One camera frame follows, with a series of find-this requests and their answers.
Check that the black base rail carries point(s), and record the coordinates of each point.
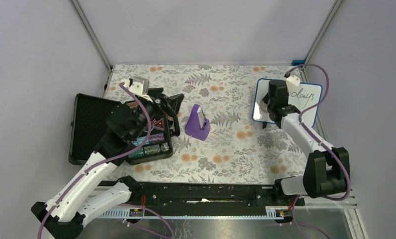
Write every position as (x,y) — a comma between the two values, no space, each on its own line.
(201,200)

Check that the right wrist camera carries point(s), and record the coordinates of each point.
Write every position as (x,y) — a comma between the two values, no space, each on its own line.
(292,82)

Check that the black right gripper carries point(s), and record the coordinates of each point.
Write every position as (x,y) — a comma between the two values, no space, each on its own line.
(265,99)

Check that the blue corner bracket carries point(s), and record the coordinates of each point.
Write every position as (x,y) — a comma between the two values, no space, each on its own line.
(297,62)

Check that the floral table mat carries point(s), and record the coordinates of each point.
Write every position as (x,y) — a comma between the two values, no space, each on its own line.
(221,140)

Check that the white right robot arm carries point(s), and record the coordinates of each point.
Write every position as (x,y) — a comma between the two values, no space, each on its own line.
(327,170)

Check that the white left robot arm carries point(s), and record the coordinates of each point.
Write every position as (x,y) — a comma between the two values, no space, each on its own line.
(66,214)

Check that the black poker chip case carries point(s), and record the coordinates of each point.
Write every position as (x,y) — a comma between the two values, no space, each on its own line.
(105,126)

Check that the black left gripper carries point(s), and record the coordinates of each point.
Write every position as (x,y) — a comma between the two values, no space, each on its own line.
(172,103)

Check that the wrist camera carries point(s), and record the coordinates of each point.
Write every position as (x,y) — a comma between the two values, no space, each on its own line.
(292,82)
(139,86)

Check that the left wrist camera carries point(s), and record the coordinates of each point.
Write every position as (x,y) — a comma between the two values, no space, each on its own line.
(139,86)

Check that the purple wedge stand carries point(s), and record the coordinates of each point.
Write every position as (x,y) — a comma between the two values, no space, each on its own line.
(198,126)

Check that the silver mesh sponge eraser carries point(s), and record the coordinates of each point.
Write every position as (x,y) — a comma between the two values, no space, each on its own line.
(261,108)

